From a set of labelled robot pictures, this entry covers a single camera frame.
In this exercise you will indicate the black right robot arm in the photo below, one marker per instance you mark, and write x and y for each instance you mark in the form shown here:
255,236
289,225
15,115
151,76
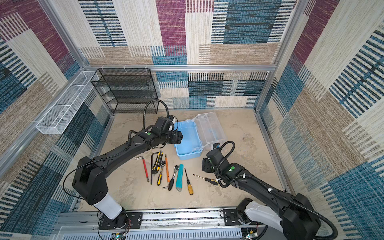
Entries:
296,223

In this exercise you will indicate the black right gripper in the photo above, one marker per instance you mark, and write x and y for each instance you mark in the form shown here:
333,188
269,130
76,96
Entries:
206,164

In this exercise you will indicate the white wire mesh basket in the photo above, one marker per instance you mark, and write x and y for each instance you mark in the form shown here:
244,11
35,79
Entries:
59,116

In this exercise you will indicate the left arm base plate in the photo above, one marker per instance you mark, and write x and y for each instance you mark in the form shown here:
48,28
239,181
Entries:
124,221

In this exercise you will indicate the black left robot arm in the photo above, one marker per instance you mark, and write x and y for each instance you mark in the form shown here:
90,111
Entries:
90,176

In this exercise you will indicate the light blue plastic tool box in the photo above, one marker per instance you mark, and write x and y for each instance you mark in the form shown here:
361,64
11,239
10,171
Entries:
199,134

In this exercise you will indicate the teal utility knife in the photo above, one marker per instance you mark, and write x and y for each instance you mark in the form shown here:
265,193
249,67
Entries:
179,182

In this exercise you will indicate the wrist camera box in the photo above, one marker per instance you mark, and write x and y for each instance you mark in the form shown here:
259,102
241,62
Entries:
172,121
216,146

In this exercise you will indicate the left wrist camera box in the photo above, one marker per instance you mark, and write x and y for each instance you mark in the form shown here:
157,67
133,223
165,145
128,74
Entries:
172,121

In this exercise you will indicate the wooden handled screwdriver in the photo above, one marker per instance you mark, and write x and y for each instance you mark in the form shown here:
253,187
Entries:
190,188

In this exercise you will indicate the orange pencil tool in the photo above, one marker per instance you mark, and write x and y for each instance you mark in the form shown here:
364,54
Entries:
167,171

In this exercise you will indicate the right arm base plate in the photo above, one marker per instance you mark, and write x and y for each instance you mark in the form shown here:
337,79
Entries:
231,218

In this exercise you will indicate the yellow handled wrench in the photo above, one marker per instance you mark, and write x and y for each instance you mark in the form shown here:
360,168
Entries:
160,177

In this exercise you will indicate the black wire mesh shelf rack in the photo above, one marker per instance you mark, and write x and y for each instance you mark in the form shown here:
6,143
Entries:
125,90

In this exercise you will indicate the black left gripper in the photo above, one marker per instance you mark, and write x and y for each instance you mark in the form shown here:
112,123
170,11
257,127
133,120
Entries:
177,137

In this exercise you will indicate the black yellow small screwdriver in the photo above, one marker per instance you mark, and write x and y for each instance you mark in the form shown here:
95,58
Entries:
211,181

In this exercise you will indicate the red hex key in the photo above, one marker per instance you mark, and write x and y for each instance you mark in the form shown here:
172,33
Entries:
145,167

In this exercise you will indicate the black hex key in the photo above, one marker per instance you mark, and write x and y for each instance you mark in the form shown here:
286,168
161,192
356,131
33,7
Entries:
153,159

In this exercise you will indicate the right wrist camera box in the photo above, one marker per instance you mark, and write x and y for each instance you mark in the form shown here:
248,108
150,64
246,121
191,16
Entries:
216,146

